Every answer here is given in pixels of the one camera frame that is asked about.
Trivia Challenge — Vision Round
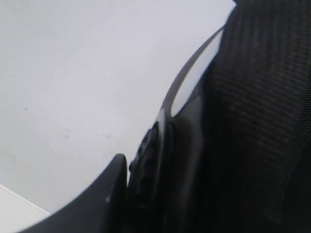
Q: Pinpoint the black helmet with visor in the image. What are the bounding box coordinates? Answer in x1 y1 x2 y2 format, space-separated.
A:
128 0 311 233

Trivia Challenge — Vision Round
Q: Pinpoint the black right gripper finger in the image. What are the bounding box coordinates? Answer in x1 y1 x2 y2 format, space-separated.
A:
24 154 127 233

